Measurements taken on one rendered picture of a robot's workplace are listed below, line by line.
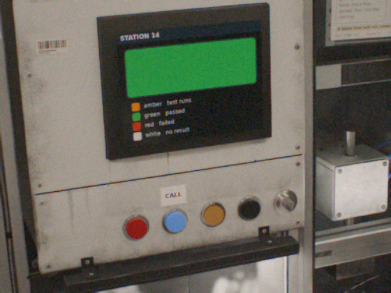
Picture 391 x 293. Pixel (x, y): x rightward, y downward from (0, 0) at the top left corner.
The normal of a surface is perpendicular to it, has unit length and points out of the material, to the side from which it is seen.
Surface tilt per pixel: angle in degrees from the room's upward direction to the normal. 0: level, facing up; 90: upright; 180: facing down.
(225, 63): 90
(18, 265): 90
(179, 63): 90
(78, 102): 90
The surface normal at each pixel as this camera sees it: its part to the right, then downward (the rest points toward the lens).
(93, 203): 0.34, 0.26
